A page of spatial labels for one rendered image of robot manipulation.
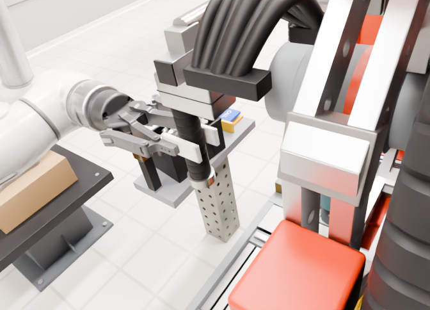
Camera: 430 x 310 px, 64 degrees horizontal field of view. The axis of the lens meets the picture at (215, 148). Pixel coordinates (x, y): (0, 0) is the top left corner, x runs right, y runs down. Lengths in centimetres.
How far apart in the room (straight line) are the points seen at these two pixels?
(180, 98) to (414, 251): 31
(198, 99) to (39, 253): 122
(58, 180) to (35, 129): 73
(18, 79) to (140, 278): 82
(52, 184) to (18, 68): 41
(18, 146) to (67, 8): 377
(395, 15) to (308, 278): 19
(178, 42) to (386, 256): 29
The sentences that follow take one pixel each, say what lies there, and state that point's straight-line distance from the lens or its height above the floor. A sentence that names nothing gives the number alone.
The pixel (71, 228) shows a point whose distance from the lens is 157.
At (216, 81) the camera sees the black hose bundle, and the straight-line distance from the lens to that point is 34.
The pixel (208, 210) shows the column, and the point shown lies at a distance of 130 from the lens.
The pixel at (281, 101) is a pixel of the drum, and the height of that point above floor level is 86.
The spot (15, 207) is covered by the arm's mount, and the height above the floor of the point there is 37.
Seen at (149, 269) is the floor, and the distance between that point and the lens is 142.
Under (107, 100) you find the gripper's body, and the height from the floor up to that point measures 86.
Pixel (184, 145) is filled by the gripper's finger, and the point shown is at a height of 84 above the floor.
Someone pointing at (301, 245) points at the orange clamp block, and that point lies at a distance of 30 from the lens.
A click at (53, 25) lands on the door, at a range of 430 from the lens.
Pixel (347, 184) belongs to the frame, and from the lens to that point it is 26.
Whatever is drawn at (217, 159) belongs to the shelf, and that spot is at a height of 44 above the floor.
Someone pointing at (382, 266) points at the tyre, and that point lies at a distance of 24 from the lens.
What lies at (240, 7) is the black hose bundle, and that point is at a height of 103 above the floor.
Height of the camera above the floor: 113
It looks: 38 degrees down
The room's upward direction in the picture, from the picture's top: 12 degrees counter-clockwise
